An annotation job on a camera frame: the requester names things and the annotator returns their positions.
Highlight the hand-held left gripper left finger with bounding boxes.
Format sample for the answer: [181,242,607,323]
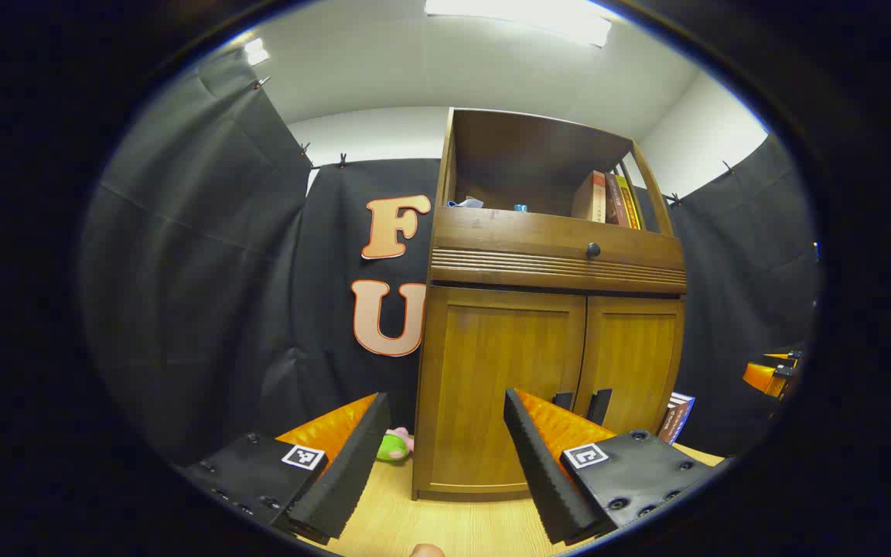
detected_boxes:
[175,392,392,545]

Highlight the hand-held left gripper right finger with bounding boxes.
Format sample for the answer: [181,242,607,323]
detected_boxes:
[503,388,725,546]

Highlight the wooden cabinet door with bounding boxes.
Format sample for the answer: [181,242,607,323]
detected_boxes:
[421,286,588,491]
[573,296,685,439]

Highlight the wooden double-door shoe cabinet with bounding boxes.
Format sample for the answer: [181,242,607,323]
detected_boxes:
[412,107,688,502]

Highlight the green plush toy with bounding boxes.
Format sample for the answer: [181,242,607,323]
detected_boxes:
[375,427,415,464]

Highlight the small printed box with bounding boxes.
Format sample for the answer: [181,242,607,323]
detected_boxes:
[657,391,697,445]

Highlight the yellow book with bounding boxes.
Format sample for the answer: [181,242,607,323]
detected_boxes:
[616,175,643,231]

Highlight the black backdrop cloth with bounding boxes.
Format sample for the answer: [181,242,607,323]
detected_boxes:
[78,48,821,466]

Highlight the long ceiling light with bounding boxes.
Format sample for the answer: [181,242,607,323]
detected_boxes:
[424,0,613,48]

